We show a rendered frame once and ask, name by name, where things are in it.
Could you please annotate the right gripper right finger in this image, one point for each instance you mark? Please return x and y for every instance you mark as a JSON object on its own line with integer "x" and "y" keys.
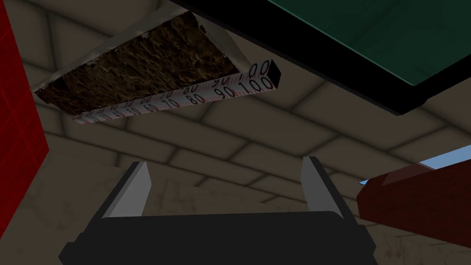
{"x": 319, "y": 191}

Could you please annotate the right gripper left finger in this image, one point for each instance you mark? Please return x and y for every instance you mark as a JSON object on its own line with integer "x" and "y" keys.
{"x": 130, "y": 195}

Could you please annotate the dark red wooden furniture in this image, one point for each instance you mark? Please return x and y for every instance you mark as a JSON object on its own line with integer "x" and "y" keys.
{"x": 419, "y": 202}

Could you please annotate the white ruler bar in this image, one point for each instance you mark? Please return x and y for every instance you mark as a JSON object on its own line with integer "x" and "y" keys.
{"x": 191, "y": 96}

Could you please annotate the brown rough slab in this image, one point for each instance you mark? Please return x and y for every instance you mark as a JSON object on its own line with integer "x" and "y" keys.
{"x": 143, "y": 70}

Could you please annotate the red block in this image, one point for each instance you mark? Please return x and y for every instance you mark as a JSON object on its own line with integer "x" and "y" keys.
{"x": 16, "y": 125}

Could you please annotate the green board with black frame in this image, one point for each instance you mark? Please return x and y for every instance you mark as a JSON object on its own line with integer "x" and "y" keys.
{"x": 368, "y": 40}

